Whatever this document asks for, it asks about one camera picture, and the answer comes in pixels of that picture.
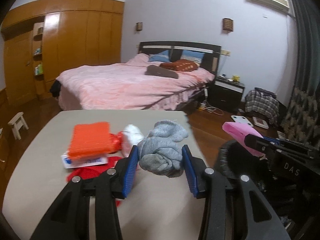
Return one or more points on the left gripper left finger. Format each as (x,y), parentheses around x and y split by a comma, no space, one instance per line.
(68,215)

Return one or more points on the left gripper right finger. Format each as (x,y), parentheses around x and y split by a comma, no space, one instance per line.
(234,208)

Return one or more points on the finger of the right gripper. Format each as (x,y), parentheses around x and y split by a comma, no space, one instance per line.
(265,145)

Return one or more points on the pink sponge block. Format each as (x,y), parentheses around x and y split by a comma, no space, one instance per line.
(239,131)

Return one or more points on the red fleece glove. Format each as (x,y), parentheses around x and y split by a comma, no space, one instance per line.
(90,172)

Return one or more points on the red plastic bag ball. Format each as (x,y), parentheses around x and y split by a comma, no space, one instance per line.
(116,141)

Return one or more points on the grey sock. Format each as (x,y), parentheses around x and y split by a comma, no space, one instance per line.
(159,152)

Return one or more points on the white plastic bag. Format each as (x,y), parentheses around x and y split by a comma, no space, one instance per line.
(131,136)

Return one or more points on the black lined trash bin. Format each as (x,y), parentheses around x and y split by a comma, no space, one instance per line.
(298,212)

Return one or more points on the pink white box on floor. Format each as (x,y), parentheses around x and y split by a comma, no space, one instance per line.
(260,123)

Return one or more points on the green patterned curtain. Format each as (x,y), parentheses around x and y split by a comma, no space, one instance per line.
(301,122)

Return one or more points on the white bathroom scale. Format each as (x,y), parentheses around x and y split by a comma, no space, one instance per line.
(241,120)

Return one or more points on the plaid shirt on chair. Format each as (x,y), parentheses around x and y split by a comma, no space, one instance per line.
(264,103)

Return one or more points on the dark bedside table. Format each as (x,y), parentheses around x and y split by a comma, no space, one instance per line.
(226,95)

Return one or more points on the yellow plush toy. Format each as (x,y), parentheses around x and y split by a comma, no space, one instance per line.
(236,78)

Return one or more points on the black wooden headboard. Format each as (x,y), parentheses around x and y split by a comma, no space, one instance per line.
(211,53)

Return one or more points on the small white wooden stool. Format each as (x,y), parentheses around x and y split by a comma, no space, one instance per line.
(16,123)

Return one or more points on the right blue pillow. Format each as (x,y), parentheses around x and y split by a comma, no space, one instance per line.
(194,56)

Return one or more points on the blue pillow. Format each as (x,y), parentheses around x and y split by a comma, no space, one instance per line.
(160,57)
(194,56)

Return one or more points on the red dotted cushion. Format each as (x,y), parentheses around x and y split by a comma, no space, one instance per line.
(181,65)

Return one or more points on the wooden side cabinet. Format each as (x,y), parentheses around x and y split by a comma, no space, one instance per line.
(7,156)

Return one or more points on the left blue pillow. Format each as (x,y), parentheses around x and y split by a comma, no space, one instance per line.
(160,57)

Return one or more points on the brown cushion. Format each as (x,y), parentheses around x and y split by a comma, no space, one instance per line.
(153,70)

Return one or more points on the bed with pink quilt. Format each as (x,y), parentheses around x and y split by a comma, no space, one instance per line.
(126,86)

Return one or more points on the wooden wardrobe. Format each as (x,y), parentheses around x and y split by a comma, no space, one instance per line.
(46,37)

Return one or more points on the right wall lamp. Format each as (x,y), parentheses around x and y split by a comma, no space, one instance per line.
(227,25)

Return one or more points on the wall lamp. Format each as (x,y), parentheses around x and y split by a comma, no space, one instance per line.
(227,25)
(139,26)

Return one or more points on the left wall lamp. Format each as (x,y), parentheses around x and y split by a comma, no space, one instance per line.
(139,26)

